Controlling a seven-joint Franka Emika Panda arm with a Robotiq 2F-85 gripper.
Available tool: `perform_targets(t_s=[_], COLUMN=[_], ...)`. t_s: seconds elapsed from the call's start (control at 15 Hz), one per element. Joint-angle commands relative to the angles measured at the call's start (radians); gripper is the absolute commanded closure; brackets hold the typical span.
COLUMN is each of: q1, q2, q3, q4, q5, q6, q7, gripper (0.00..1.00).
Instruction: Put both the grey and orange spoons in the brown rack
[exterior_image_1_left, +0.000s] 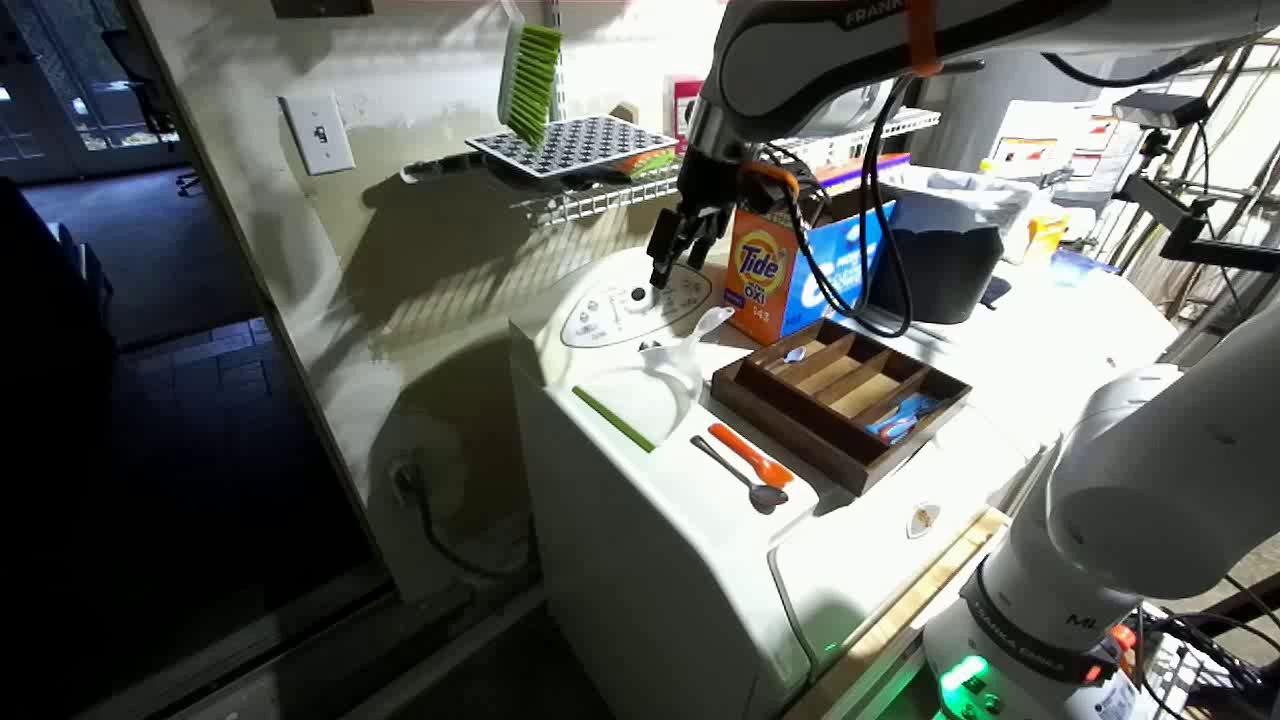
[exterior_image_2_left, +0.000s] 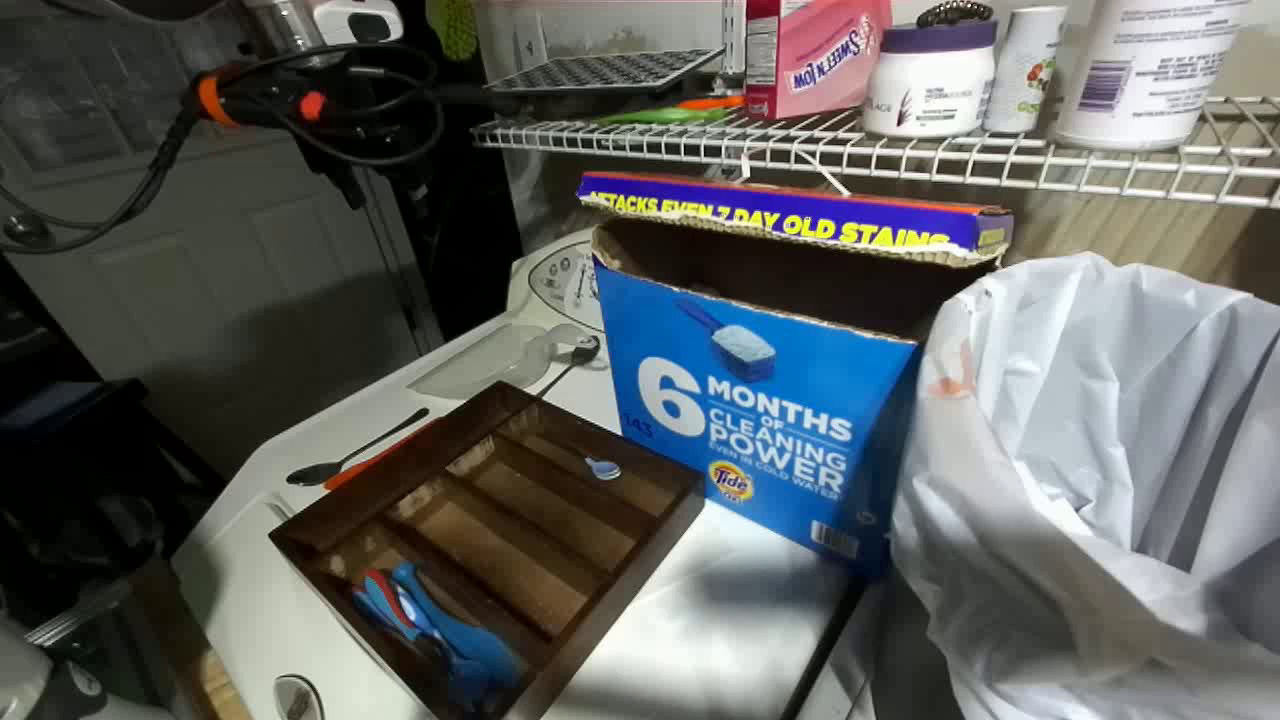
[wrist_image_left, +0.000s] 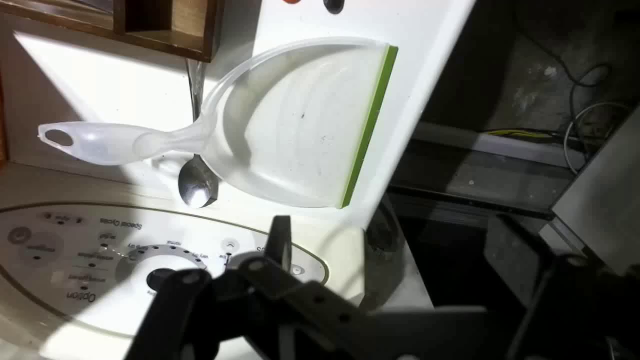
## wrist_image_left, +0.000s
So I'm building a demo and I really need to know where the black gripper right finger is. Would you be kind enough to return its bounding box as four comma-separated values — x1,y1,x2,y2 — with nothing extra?
509,256,640,360

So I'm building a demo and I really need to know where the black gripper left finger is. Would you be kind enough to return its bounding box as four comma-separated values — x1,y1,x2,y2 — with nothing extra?
126,214,429,360

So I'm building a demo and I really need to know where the grey metal spoon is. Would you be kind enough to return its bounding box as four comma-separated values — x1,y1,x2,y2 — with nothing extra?
176,58,221,210

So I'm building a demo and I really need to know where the brown wooden cutlery rack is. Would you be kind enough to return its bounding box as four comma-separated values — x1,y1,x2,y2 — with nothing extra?
0,0,227,64

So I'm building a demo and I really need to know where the white dustpan with green edge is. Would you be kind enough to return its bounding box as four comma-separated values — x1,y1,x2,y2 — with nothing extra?
37,35,401,210

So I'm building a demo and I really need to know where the white washing machine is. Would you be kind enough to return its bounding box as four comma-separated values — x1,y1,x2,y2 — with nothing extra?
0,0,478,360

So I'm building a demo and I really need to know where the grey cable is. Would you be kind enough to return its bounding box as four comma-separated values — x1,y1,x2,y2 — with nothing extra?
563,61,636,176

